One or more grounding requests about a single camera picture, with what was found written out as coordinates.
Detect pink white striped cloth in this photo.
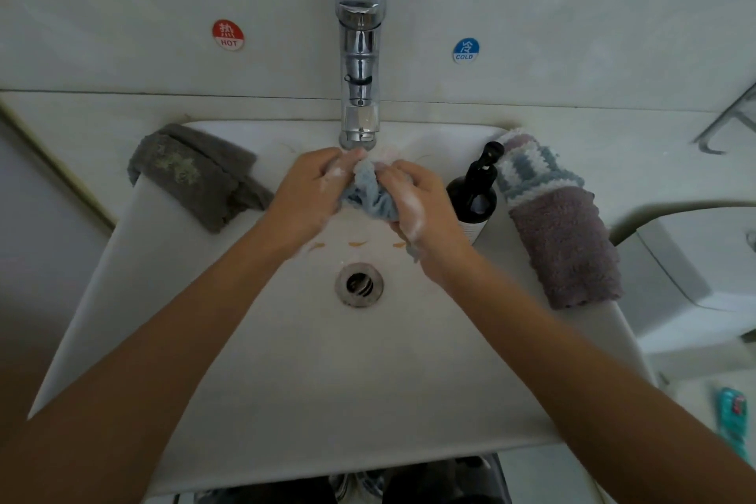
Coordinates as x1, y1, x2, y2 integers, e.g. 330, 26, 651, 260
496, 129, 539, 150

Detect teal tube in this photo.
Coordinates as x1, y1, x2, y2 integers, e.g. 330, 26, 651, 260
716, 387, 750, 464

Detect person's right hand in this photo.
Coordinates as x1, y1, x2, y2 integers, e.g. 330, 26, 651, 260
376, 160, 486, 292

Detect white ceramic sink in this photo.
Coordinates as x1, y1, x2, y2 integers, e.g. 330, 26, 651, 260
26, 120, 657, 497

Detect black pump soap bottle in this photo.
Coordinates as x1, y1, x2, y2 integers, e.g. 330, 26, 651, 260
447, 141, 506, 225

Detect person's left forearm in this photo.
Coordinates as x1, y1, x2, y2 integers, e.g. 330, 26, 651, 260
0, 226, 291, 504

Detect blue stained cloth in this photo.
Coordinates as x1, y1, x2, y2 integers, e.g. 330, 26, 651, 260
340, 157, 424, 261

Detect person's left hand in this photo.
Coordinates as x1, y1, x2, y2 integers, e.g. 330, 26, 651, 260
254, 146, 370, 263

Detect metal sink drain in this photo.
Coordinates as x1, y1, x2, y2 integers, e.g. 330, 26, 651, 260
334, 260, 387, 310

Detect white toilet lid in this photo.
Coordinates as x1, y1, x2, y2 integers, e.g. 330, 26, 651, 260
667, 368, 756, 487

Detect person's right forearm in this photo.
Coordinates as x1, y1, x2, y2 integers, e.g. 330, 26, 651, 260
443, 250, 756, 504

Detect red round sticker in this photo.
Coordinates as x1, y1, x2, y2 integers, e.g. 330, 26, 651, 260
211, 18, 247, 51

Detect gray patterned trousers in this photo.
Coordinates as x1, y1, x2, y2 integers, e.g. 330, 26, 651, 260
177, 456, 512, 504

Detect blue round sticker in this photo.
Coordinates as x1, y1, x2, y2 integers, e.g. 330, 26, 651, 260
452, 37, 482, 65

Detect brown cloth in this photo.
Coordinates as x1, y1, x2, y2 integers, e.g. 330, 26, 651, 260
510, 187, 624, 310

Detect white toilet tank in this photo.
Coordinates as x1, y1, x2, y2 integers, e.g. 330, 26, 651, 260
614, 206, 756, 358

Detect metal wall shelf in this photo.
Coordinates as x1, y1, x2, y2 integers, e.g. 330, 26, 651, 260
693, 82, 756, 157

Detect chrome faucet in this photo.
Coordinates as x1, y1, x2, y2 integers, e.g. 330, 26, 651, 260
333, 0, 389, 153

